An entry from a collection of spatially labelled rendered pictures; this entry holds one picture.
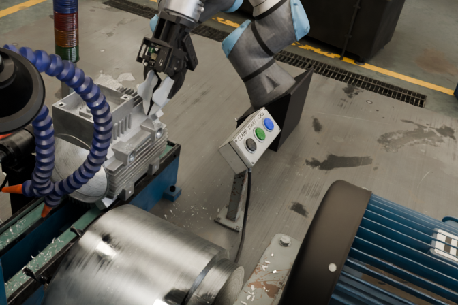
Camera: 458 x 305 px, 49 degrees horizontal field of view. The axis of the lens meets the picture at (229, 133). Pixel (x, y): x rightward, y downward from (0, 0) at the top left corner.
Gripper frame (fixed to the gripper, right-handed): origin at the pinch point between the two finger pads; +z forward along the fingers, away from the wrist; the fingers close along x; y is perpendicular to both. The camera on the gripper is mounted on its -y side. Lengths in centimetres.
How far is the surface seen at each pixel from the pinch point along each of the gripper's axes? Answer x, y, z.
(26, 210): -12.0, 12.9, 26.7
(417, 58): 44, -374, -90
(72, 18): -33.2, -9.6, -12.6
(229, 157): 18.6, -3.8, 3.5
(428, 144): 59, -84, -15
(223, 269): 33.5, 32.7, 12.6
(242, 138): 19.7, -4.1, -1.2
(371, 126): 40, -83, -15
